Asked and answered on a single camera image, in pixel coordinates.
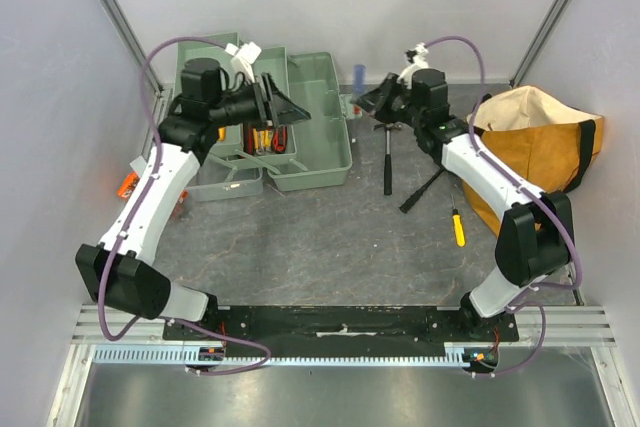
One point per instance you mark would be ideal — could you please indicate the green translucent tool box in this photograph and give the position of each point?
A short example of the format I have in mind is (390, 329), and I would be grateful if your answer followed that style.
(318, 152)

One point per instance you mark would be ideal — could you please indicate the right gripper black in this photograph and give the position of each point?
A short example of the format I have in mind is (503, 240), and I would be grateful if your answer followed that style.
(388, 97)

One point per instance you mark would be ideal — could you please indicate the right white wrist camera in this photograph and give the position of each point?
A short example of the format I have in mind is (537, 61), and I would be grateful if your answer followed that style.
(417, 60)

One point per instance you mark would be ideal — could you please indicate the yellow black utility knife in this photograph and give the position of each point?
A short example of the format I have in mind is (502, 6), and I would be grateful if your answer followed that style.
(258, 142)
(268, 139)

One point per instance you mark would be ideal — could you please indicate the orange screw box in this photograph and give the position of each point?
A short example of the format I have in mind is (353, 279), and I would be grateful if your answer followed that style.
(129, 184)

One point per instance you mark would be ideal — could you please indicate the aluminium rail frame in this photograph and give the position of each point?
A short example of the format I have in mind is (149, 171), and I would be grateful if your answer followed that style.
(563, 371)

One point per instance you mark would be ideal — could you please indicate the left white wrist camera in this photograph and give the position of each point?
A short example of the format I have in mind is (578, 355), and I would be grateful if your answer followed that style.
(243, 57)

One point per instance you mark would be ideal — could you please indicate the black long tool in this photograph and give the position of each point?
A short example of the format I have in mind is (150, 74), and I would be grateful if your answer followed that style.
(417, 195)

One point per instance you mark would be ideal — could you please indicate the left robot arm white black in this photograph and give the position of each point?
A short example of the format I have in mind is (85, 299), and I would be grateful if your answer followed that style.
(118, 271)

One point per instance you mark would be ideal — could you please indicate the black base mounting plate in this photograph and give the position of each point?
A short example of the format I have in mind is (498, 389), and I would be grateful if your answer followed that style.
(358, 330)

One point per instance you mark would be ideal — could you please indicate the hammer black handle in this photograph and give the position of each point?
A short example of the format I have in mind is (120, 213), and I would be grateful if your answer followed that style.
(388, 129)

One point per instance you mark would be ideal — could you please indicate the blue grey cable duct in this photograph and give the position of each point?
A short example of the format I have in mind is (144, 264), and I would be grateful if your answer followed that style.
(195, 356)

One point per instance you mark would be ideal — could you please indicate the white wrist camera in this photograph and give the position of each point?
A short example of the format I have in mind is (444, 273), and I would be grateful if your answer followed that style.
(243, 57)
(417, 60)

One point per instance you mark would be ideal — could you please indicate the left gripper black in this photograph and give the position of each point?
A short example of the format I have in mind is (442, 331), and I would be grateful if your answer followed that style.
(273, 107)

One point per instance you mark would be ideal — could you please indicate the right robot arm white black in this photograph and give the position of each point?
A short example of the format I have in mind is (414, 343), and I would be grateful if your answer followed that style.
(535, 237)

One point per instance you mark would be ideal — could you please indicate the mustard canvas tote bag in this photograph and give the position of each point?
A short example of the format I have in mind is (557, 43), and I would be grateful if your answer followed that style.
(541, 139)

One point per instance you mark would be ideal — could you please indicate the clear plastic screw box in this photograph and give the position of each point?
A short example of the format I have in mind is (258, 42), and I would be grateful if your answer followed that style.
(138, 165)

